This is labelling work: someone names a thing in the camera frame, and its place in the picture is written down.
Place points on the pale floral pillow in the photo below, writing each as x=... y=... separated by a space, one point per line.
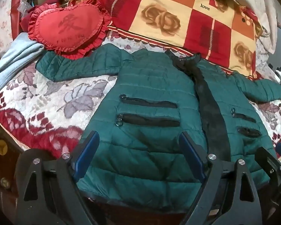
x=1 y=25

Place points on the red bag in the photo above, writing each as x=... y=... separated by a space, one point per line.
x=15 y=11

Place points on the red and white plush bedspread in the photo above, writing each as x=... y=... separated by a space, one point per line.
x=44 y=103

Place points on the light blue cloth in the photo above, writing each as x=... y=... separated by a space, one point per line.
x=11 y=58

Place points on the small-flowered white bed sheet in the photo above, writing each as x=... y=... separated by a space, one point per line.
x=140 y=44

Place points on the red heart-shaped frilled pillow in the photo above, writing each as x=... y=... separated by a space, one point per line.
x=68 y=24

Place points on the wooden bed frame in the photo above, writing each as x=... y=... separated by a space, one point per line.
x=3 y=168

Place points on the green puffer jacket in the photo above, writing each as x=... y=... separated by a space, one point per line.
x=149 y=86

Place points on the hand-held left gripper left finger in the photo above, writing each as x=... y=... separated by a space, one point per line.
x=89 y=151

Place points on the white cloth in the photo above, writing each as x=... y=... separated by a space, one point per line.
x=264 y=9

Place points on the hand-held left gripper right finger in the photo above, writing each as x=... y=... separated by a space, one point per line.
x=192 y=155

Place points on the dark red cloth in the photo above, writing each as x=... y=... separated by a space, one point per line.
x=41 y=4

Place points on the red checkered rose blanket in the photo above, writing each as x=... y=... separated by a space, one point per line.
x=178 y=16

